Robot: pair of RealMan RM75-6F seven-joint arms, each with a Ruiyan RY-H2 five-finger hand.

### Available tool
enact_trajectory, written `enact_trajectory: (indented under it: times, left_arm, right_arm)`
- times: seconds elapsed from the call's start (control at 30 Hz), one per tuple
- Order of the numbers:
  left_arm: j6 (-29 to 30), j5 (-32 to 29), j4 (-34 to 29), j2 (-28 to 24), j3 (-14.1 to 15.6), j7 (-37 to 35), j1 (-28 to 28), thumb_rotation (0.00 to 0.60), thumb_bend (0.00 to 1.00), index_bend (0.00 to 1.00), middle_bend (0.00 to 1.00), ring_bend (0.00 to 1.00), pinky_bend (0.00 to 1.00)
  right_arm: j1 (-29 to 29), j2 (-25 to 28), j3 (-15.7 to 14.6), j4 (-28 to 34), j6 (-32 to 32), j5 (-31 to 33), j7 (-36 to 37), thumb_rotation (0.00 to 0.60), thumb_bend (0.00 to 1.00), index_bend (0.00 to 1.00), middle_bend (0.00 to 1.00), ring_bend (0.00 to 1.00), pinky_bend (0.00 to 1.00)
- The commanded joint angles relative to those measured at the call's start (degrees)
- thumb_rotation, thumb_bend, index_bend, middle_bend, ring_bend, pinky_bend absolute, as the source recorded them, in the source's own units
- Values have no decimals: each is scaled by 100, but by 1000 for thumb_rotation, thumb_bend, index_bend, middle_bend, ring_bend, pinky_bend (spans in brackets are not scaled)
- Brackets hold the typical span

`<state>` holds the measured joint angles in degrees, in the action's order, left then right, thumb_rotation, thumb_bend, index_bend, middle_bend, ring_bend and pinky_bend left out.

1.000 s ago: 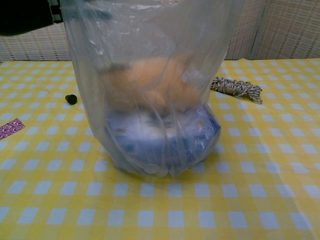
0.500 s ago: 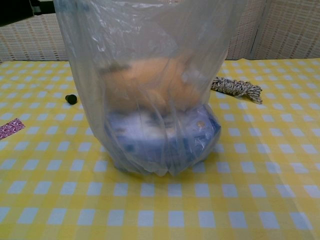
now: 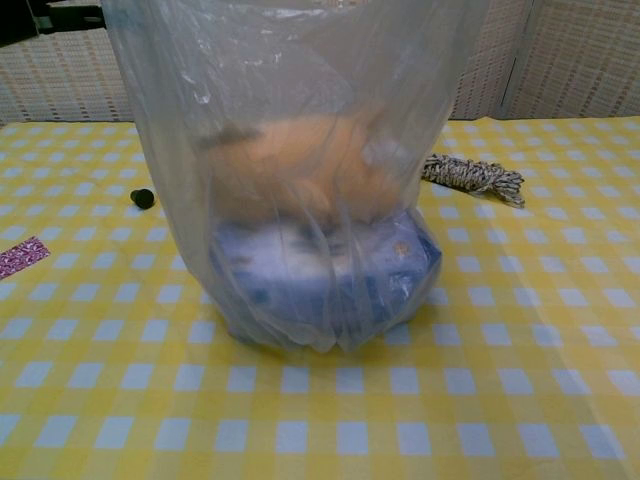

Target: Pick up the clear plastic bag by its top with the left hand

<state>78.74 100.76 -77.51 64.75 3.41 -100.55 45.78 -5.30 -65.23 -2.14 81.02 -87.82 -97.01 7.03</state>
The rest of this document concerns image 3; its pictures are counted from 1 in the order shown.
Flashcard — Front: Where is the yellow white checkered tablecloth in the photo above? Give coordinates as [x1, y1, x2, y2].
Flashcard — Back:
[0, 116, 640, 480]

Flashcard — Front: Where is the orange plush toy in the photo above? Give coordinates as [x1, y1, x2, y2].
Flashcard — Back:
[199, 115, 407, 227]

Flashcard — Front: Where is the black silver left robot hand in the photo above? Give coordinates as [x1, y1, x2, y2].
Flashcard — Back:
[0, 0, 104, 49]

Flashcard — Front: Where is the blue white tissue pack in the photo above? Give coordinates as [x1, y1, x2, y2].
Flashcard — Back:
[207, 209, 444, 347]

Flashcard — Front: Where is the translucent plastic bag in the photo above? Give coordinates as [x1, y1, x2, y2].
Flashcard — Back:
[99, 0, 489, 356]

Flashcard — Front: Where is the pink patterned card packet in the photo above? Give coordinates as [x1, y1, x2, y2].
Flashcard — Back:
[0, 235, 52, 281]

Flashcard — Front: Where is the braided multicolour rope bundle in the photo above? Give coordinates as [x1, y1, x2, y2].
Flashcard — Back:
[418, 153, 527, 209]

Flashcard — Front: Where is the small black knob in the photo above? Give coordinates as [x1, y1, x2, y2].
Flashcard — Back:
[129, 187, 156, 211]

